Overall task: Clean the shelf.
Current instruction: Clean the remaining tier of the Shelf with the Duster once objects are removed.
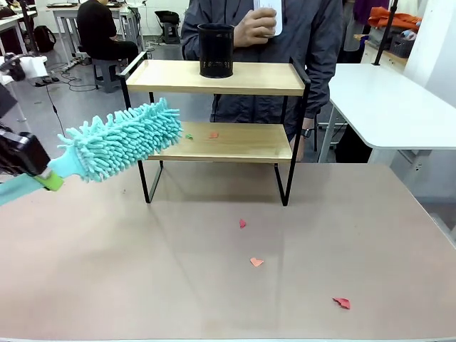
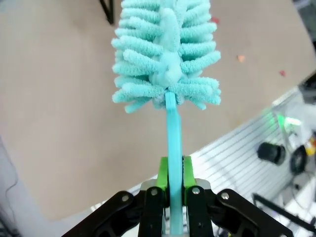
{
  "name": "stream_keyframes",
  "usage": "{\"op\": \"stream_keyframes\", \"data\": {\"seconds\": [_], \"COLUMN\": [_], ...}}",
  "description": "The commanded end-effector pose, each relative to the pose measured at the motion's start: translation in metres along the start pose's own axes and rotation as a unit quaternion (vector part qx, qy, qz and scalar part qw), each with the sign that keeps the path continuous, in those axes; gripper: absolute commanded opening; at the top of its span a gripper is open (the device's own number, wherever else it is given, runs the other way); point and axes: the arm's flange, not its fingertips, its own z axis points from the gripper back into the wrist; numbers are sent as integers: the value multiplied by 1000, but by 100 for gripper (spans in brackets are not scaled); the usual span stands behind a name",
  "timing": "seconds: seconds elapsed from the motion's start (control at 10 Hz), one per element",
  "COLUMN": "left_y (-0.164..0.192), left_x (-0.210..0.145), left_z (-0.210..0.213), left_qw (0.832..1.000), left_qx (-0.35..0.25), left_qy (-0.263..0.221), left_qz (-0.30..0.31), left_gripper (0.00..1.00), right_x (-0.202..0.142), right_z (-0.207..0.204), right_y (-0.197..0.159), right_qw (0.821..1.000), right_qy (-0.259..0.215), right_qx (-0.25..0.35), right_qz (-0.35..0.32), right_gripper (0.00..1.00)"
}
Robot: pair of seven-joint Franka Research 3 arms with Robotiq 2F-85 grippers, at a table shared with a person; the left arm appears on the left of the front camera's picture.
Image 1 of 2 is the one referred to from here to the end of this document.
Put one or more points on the white background desk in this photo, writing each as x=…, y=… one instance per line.
x=67, y=14

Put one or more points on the red and green paper scrap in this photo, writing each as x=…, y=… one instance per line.
x=242, y=223

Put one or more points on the standing person grey jacket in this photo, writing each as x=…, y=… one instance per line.
x=310, y=42

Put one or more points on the orange cloth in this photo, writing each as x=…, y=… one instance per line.
x=392, y=18

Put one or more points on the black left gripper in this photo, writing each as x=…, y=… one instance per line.
x=21, y=153

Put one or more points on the person's right hand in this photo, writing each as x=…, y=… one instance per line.
x=254, y=28

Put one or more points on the black background stool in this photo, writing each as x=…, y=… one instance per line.
x=168, y=25

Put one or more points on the black camera stand pole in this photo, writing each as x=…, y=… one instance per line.
x=386, y=32
x=31, y=28

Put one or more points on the large red paper scrap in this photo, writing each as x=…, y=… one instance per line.
x=342, y=303

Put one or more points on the large white side table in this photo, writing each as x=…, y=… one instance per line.
x=388, y=107

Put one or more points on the two-tier wooden black-frame shelf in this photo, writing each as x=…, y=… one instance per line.
x=213, y=83

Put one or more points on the purple hanging clothing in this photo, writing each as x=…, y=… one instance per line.
x=363, y=10

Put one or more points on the person's left hand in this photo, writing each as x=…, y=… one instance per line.
x=300, y=147

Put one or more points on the small white side table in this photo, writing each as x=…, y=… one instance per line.
x=35, y=66

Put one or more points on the black backpack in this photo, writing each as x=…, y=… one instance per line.
x=44, y=39

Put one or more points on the teal chenille duster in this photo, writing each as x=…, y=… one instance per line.
x=124, y=139

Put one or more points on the person's left forearm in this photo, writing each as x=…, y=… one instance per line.
x=317, y=96

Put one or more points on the grey plastic stool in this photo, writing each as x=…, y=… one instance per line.
x=107, y=73

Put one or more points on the dark plastic crate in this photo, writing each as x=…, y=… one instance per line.
x=402, y=44

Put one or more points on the small orange paper scrap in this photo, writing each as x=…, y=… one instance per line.
x=256, y=261

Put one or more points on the person's right forearm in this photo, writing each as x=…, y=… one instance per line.
x=190, y=44

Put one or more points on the black mesh pen holder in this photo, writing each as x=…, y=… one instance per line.
x=216, y=50

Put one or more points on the wooden background desk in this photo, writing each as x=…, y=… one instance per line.
x=388, y=57

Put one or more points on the white power strip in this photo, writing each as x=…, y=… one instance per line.
x=278, y=12

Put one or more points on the seated person in black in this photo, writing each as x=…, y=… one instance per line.
x=98, y=28

